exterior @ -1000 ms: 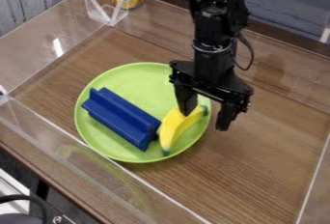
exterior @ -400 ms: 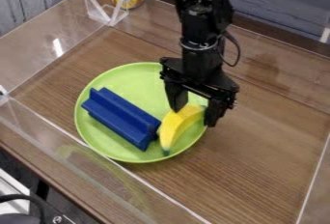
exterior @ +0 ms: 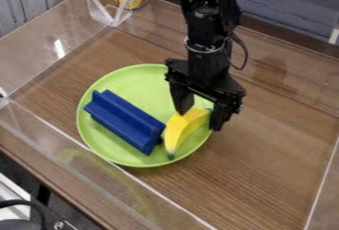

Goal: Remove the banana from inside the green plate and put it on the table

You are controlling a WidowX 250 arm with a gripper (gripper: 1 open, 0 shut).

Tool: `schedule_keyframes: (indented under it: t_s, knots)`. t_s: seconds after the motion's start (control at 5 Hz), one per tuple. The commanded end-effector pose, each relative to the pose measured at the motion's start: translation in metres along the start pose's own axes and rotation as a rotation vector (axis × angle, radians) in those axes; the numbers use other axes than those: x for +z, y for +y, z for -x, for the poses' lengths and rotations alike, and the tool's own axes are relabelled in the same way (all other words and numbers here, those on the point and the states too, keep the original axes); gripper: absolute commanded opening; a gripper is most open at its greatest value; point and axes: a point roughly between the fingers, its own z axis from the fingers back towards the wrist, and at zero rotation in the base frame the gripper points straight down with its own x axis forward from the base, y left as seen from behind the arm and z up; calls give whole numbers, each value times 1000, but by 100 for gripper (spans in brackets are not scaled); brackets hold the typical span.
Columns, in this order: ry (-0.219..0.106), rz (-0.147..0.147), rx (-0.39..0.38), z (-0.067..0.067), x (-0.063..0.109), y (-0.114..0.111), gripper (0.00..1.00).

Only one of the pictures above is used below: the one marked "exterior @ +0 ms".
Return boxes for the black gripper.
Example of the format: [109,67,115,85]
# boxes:
[166,58,246,131]

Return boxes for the yellow toy banana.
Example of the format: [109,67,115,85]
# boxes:
[163,107,211,161]

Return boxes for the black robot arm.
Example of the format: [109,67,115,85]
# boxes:
[166,0,246,131]

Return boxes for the green round plate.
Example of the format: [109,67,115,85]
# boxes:
[78,64,213,168]

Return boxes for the blue plastic block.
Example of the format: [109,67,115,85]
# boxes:
[85,90,166,156]

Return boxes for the clear acrylic tray walls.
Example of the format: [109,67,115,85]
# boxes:
[0,0,339,230]

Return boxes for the black device with knob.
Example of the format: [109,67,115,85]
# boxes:
[30,199,79,230]

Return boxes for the black cable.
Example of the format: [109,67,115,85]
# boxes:
[0,197,47,230]

